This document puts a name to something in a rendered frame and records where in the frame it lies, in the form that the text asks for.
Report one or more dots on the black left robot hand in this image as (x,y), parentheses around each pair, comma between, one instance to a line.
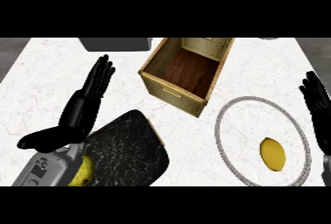
(80,112)

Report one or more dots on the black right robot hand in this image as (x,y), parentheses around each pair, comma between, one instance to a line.
(321,108)

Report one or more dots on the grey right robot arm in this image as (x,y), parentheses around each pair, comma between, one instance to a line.
(327,170)

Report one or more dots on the round white placemat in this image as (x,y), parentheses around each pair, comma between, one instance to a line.
(263,141)

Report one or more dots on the yellow lemon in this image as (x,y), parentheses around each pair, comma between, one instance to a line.
(272,154)

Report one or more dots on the wooden box basket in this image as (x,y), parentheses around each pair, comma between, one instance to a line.
(189,73)

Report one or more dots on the black speckled cutting board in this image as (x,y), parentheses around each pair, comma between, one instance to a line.
(124,151)

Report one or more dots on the yellow banana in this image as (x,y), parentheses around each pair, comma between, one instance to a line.
(84,172)

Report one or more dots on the dark grey appliance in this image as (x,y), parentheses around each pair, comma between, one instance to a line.
(115,43)

